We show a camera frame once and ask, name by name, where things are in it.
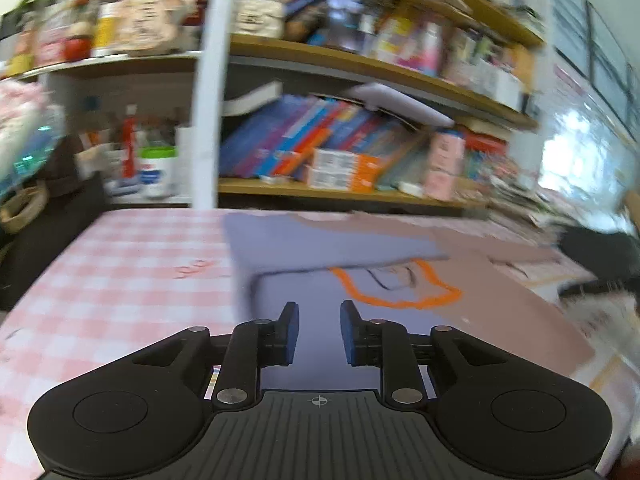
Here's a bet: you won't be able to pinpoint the pink and purple knit sweater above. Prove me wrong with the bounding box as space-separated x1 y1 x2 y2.
222 214 594 390

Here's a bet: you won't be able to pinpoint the pink checkered cartoon tablecloth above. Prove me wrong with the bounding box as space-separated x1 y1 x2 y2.
1 209 639 479

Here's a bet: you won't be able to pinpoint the white power adapter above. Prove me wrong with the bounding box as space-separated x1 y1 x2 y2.
398 182 424 198

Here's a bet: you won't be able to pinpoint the lower white orange medicine box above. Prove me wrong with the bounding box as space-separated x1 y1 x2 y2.
306 167 374 193

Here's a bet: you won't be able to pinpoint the white orange medicine box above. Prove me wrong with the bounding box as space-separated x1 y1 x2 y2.
306 167 374 193
311 148 380 172

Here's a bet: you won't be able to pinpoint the upper white orange medicine box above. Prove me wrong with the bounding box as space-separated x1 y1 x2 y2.
311 148 380 172

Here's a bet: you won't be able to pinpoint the stack of magazines and notebooks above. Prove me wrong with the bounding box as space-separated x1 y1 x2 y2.
487 179 576 245

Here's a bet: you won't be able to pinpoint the white jar with green lid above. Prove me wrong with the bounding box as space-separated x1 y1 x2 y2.
139 145 177 200

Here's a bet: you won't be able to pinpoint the pink cartoon cylinder cup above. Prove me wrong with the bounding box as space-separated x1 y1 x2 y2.
423 130 465 202

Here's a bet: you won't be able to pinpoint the row of colourful books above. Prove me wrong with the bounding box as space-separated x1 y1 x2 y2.
218 94 428 193

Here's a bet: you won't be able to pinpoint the red books on shelf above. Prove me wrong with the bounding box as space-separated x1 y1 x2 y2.
462 127 511 196

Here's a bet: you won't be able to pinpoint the white flat lamp head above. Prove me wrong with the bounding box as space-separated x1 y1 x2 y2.
343 82 454 128

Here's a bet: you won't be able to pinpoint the wooden bookshelf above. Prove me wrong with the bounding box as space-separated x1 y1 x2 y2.
192 0 549 212

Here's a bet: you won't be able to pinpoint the pink bouquet in wrapping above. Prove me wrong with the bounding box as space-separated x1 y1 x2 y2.
0 79 65 200

